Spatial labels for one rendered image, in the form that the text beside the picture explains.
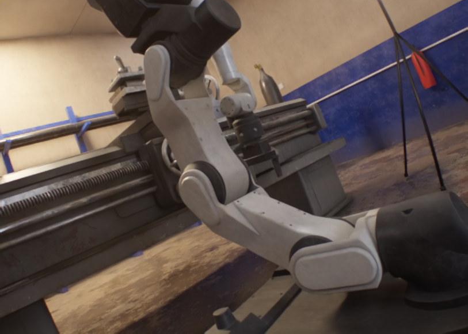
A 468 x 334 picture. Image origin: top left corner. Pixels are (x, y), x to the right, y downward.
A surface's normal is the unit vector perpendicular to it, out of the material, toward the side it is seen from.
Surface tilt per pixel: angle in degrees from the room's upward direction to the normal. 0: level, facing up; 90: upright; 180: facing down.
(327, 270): 90
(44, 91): 90
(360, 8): 90
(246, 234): 113
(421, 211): 38
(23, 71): 90
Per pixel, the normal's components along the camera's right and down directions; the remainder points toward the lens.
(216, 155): 0.55, -0.59
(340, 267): -0.59, 0.22
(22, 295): 0.63, -0.29
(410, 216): -0.68, -0.56
